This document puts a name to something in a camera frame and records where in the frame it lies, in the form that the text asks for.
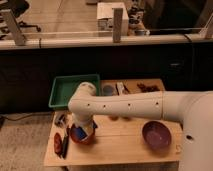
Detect metal post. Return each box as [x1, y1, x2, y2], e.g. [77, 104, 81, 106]
[112, 8, 123, 43]
[0, 9, 26, 46]

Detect white cardboard box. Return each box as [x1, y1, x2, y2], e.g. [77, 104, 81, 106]
[97, 2, 129, 36]

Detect green plastic tray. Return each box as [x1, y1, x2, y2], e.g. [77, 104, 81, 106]
[48, 74, 101, 110]

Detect black utensil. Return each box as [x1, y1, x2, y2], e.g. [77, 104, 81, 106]
[62, 127, 70, 159]

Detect dark brown grape bunch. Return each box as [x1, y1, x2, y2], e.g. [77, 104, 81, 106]
[137, 83, 160, 93]

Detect wooden table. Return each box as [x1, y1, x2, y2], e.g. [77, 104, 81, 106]
[43, 78, 188, 168]

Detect dark red spoon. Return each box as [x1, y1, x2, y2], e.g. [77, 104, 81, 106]
[54, 133, 62, 156]

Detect left metal post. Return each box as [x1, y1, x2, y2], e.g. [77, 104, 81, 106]
[0, 9, 26, 46]

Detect red bowl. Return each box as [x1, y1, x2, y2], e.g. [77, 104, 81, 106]
[69, 125, 95, 145]

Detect purple bowl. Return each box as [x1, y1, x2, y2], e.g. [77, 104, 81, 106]
[142, 121, 172, 150]

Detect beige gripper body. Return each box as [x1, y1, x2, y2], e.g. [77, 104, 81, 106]
[73, 122, 97, 137]

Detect white rectangular box item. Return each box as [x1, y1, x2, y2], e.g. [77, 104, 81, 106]
[116, 82, 124, 95]

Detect blue sponge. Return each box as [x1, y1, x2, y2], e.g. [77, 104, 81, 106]
[74, 127, 87, 140]

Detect middle metal post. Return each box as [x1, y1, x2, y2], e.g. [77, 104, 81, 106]
[112, 8, 123, 43]

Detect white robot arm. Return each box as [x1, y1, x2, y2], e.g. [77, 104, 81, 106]
[68, 82, 213, 171]

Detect blue cup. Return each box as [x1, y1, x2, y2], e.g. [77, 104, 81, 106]
[102, 85, 114, 96]

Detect black office chair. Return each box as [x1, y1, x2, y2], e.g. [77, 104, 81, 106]
[0, 0, 41, 34]

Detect black handled tool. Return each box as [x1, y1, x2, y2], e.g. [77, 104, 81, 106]
[124, 85, 130, 94]

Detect yellow round fruit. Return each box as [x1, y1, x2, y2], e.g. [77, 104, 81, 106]
[109, 116, 119, 121]

